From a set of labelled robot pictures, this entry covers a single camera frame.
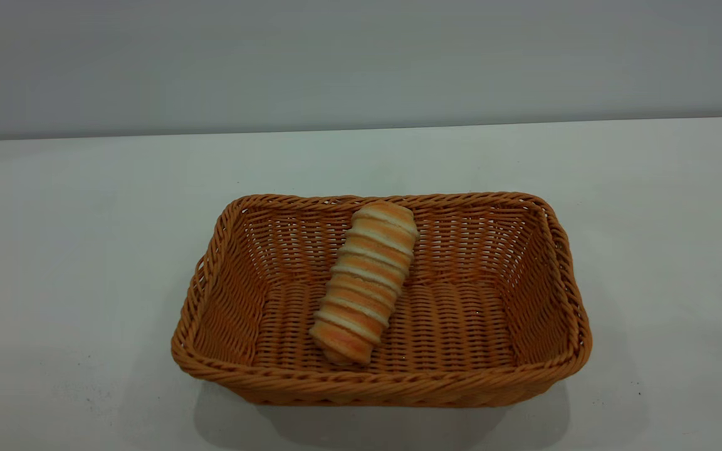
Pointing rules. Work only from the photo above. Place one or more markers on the striped orange bread roll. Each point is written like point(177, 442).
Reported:
point(367, 282)

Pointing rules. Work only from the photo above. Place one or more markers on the orange woven wicker basket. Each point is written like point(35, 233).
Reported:
point(461, 326)

